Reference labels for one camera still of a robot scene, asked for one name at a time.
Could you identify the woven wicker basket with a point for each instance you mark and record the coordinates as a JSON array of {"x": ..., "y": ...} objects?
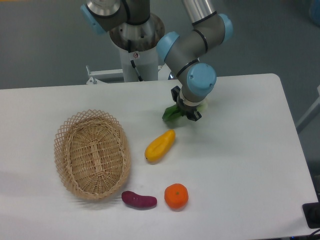
[{"x": 92, "y": 155}]

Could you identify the black device at table edge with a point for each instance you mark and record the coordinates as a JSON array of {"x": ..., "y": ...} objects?
[{"x": 312, "y": 214}]

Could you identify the white table leg right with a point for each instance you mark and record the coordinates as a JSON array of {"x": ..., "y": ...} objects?
[{"x": 309, "y": 115}]

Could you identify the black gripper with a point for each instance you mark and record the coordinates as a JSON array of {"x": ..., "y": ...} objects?
[{"x": 190, "y": 109}]

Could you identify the white metal base frame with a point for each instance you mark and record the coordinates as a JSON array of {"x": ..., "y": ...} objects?
[{"x": 117, "y": 76}]

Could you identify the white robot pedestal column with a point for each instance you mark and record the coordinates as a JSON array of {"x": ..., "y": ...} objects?
[{"x": 137, "y": 48}]

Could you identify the yellow mango fruit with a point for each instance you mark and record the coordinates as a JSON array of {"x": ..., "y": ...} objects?
[{"x": 160, "y": 146}]

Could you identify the orange tangerine fruit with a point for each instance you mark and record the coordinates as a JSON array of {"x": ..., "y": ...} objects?
[{"x": 176, "y": 196}]

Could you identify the green bok choy vegetable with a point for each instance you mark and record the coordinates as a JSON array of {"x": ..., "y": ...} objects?
[{"x": 172, "y": 113}]

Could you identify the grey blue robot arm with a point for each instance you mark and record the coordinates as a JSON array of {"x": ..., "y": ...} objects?
[{"x": 180, "y": 54}]

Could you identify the purple sweet potato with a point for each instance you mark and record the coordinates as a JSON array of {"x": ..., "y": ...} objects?
[{"x": 138, "y": 201}]

